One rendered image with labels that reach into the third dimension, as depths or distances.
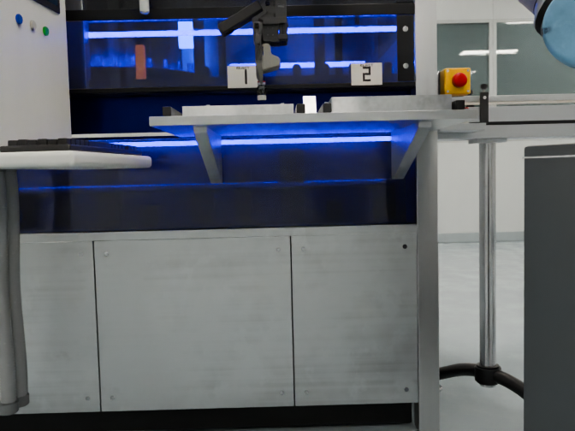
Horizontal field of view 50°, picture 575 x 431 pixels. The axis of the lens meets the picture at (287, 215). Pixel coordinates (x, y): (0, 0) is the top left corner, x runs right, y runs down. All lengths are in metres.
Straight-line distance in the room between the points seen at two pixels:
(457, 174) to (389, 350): 4.86
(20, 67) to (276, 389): 1.07
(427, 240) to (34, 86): 1.09
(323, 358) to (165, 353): 0.45
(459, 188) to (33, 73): 5.43
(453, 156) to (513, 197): 0.75
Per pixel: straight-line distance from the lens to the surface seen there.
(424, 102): 1.40
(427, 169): 1.78
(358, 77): 1.76
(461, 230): 6.63
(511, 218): 6.78
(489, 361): 2.07
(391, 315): 1.80
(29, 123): 1.56
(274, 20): 1.54
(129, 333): 1.84
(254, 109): 1.48
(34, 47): 1.62
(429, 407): 1.90
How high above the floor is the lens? 0.75
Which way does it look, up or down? 4 degrees down
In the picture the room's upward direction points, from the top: 1 degrees counter-clockwise
